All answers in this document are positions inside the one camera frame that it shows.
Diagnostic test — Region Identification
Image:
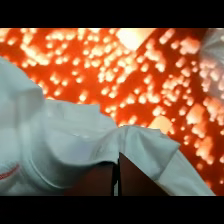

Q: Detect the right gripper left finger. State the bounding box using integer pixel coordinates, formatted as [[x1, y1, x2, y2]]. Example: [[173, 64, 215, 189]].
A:
[[63, 161, 118, 197]]

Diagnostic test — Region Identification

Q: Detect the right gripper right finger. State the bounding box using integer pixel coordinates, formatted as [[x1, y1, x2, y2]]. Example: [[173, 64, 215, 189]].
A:
[[118, 151, 170, 197]]

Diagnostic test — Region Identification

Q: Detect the white T-shirt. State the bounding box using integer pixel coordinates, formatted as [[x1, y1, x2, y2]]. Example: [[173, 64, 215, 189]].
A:
[[0, 56, 216, 197]]

